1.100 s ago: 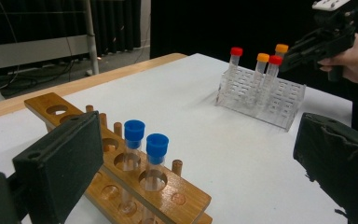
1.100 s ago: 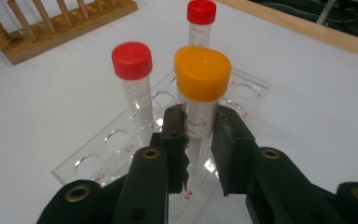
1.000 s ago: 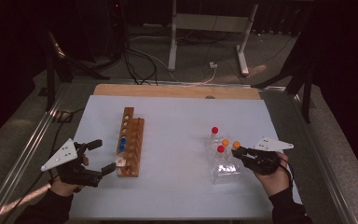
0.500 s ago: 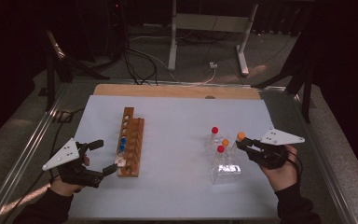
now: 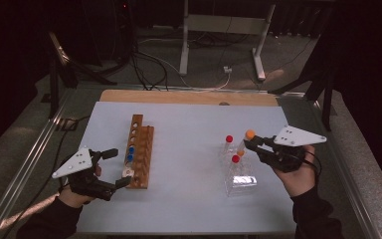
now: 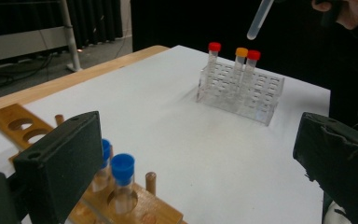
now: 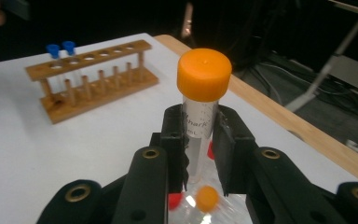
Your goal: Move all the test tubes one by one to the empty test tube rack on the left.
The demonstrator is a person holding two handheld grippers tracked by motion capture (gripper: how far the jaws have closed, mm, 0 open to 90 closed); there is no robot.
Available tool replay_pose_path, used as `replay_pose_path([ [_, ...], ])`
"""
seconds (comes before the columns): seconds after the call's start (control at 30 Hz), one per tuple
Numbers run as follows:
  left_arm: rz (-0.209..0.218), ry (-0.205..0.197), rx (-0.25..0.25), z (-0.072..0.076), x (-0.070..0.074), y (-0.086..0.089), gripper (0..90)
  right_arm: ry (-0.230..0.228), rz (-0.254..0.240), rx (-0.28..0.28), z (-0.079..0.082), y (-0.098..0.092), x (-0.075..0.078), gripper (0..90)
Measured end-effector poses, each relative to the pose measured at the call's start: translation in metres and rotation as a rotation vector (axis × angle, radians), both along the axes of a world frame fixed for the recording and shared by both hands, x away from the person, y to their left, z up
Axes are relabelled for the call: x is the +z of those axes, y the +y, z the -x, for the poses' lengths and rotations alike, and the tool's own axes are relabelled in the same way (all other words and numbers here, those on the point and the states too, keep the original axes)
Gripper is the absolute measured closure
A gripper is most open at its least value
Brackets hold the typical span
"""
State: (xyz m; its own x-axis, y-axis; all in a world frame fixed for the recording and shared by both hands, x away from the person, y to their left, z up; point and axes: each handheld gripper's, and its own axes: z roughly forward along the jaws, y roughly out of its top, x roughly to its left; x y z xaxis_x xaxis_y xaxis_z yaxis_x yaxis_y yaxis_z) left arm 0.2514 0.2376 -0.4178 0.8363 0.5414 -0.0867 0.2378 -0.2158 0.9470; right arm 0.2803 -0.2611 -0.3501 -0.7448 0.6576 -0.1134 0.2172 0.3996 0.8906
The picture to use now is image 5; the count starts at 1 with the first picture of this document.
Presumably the aluminium floor rail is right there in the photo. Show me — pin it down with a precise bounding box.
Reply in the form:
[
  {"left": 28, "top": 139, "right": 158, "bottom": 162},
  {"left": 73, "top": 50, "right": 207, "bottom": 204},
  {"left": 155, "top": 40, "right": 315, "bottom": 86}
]
[
  {"left": 0, "top": 88, "right": 78, "bottom": 239},
  {"left": 311, "top": 99, "right": 382, "bottom": 239}
]

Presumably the black curtain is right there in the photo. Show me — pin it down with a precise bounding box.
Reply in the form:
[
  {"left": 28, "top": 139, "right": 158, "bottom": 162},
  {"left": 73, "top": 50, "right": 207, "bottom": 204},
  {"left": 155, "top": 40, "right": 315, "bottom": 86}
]
[{"left": 331, "top": 0, "right": 382, "bottom": 197}]

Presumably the dark cabinet with red light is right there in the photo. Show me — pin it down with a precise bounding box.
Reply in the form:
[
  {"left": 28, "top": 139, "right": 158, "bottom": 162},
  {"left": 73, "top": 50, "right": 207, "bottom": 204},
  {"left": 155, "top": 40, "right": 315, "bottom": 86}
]
[{"left": 79, "top": 0, "right": 137, "bottom": 64}]

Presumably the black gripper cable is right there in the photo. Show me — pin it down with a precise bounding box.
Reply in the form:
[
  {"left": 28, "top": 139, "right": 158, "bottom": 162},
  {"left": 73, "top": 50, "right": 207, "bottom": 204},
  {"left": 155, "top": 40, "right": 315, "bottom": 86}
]
[{"left": 302, "top": 150, "right": 322, "bottom": 177}]

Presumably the person's right hand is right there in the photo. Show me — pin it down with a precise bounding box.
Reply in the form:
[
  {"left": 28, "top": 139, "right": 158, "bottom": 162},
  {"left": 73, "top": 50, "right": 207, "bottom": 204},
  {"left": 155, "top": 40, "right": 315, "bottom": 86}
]
[{"left": 273, "top": 145, "right": 316, "bottom": 198}]

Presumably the red cap test tube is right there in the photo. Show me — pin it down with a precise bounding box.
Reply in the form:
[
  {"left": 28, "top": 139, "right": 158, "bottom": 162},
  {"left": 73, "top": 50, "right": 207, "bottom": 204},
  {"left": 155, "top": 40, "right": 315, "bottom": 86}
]
[
  {"left": 222, "top": 134, "right": 235, "bottom": 157},
  {"left": 230, "top": 154, "right": 242, "bottom": 177}
]

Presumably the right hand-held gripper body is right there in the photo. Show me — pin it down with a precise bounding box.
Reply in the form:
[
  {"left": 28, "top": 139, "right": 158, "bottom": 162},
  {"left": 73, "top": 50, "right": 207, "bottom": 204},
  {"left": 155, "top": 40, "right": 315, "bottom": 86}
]
[{"left": 260, "top": 124, "right": 327, "bottom": 173}]

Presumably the wooden test tube rack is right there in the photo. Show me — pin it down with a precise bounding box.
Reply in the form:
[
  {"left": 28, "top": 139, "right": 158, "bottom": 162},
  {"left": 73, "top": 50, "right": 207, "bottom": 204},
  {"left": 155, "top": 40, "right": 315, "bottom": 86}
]
[{"left": 122, "top": 114, "right": 155, "bottom": 190}]

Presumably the white table sheet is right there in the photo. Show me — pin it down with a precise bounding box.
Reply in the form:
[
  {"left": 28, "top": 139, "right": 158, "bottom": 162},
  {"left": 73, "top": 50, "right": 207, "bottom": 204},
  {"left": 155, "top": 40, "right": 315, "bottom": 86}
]
[{"left": 76, "top": 101, "right": 297, "bottom": 235}]

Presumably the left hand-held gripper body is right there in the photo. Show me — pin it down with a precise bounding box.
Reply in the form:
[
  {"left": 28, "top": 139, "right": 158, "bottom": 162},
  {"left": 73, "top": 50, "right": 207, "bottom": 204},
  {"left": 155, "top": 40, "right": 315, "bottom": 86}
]
[{"left": 52, "top": 147, "right": 117, "bottom": 202}]

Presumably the white desk frame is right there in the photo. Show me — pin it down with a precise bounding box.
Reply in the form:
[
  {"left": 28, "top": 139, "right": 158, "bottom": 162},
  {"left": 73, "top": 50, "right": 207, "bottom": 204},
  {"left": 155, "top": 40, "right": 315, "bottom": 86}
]
[{"left": 178, "top": 0, "right": 277, "bottom": 82}]

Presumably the person's left hand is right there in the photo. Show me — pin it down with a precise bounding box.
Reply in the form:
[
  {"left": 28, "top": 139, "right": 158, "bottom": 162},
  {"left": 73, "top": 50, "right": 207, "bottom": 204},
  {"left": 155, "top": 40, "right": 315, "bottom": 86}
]
[{"left": 59, "top": 164, "right": 102, "bottom": 209}]

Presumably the white floor cable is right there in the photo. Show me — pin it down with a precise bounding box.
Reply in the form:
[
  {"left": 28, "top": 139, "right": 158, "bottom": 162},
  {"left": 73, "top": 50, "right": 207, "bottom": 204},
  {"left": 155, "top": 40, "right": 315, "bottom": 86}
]
[{"left": 135, "top": 38, "right": 233, "bottom": 93}]

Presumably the black floor cable bundle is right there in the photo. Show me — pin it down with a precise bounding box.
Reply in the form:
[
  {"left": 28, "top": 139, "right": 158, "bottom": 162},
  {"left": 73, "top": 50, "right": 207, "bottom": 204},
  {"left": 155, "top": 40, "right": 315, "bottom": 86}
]
[{"left": 125, "top": 43, "right": 170, "bottom": 92}]

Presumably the metal floor socket box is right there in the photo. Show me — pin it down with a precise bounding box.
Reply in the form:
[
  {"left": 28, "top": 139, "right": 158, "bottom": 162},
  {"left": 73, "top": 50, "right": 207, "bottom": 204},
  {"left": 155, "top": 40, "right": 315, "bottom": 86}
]
[{"left": 55, "top": 118, "right": 79, "bottom": 132}]

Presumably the clear plastic tube rack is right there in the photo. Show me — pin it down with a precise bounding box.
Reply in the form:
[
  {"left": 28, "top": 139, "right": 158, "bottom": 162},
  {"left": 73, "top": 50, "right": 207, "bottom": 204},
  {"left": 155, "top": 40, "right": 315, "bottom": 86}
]
[{"left": 219, "top": 142, "right": 259, "bottom": 198}]

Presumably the black metal stand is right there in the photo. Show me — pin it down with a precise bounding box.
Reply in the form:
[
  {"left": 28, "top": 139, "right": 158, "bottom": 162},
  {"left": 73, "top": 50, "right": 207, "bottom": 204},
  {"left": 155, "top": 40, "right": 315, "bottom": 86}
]
[
  {"left": 48, "top": 31, "right": 117, "bottom": 119},
  {"left": 268, "top": 33, "right": 337, "bottom": 132}
]

